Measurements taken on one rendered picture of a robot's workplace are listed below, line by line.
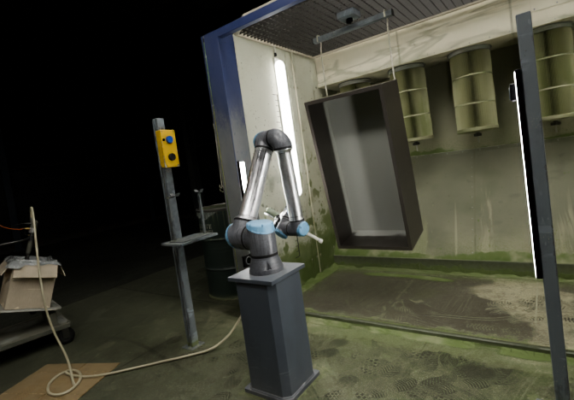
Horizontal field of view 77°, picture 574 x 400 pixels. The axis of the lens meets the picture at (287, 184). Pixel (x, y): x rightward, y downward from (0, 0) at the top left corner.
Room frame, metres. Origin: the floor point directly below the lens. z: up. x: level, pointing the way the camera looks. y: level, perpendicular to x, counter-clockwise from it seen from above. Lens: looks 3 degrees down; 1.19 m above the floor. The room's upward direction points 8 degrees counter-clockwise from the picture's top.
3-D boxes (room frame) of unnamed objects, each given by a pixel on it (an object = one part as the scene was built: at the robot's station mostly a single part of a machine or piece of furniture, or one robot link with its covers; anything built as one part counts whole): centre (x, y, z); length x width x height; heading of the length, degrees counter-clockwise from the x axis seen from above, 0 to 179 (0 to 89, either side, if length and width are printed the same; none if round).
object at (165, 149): (2.52, 0.79, 1.42); 0.12 x 0.06 x 0.26; 144
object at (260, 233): (1.96, 0.18, 0.83); 0.17 x 0.15 x 0.18; 43
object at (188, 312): (2.55, 0.83, 0.82); 0.06 x 0.06 x 1.64; 54
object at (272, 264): (1.95, 0.18, 0.69); 0.19 x 0.19 x 0.10
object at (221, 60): (2.92, 0.39, 1.14); 0.18 x 0.18 x 2.29; 54
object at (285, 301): (1.95, 0.18, 0.32); 0.31 x 0.31 x 0.64; 54
